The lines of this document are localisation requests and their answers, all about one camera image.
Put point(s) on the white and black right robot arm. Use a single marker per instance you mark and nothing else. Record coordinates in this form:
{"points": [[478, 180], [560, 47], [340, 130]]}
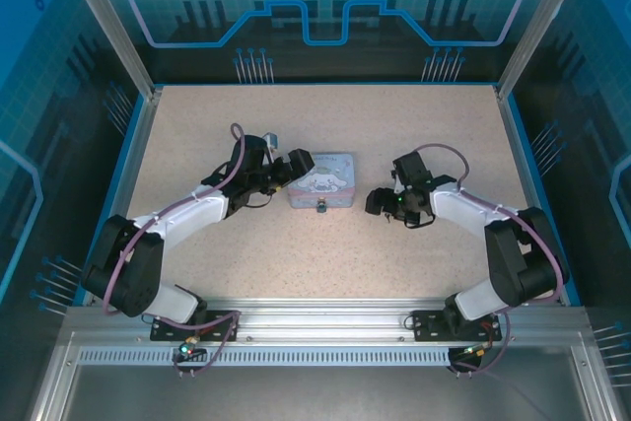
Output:
{"points": [[458, 206]]}

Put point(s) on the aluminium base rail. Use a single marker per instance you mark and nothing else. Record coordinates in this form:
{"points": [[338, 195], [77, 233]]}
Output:
{"points": [[320, 317]]}

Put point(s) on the small connector board green light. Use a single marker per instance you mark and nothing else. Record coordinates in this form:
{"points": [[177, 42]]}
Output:
{"points": [[187, 349], [475, 352]]}

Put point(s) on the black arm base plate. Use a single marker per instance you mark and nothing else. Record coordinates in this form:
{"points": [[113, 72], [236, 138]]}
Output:
{"points": [[162, 329], [426, 327]]}

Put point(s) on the blue pink cartoon tin box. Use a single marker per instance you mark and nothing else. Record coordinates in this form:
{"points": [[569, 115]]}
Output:
{"points": [[320, 179]]}

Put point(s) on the aluminium frame post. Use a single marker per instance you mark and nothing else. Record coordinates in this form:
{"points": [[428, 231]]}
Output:
{"points": [[108, 21], [542, 12]]}

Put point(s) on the aluminium table side rail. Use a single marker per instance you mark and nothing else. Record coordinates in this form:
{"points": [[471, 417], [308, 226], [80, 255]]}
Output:
{"points": [[512, 145], [133, 160]]}

